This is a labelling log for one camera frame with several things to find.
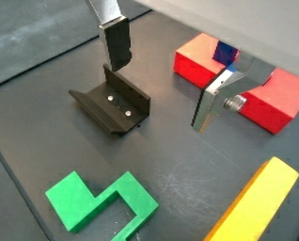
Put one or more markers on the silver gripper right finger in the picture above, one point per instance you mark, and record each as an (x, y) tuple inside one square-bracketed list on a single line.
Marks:
[(246, 74)]

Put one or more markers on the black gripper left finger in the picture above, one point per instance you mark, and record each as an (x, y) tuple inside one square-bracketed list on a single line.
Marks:
[(114, 32)]

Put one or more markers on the yellow rectangular block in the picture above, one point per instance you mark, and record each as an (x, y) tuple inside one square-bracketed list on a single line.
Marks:
[(256, 204)]

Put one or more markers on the red board base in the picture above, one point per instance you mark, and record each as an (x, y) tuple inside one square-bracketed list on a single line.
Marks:
[(271, 104)]

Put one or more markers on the dark blue U-shaped block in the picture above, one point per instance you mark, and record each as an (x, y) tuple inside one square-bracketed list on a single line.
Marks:
[(224, 53)]

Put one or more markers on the green zigzag block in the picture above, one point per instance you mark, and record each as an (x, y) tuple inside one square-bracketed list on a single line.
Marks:
[(78, 206)]

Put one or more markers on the black U-shaped bracket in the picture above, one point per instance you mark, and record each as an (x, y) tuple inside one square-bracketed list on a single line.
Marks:
[(116, 104)]

